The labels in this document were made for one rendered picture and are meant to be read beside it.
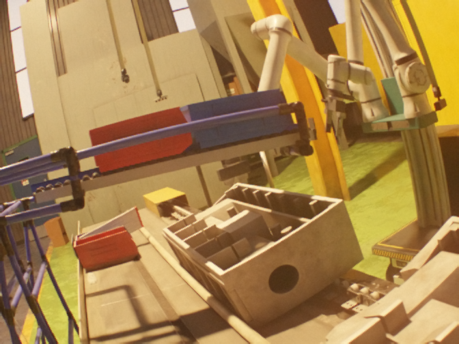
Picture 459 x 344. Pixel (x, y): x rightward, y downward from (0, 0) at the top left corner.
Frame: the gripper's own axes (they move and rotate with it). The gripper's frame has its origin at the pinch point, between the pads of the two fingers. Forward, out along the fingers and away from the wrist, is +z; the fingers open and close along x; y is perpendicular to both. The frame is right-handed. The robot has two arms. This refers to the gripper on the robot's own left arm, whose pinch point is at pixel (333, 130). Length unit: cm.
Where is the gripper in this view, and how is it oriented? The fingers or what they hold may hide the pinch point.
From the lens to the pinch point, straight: 238.3
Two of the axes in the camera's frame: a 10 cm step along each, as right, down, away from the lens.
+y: -9.8, -0.9, -2.0
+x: 1.8, 1.6, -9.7
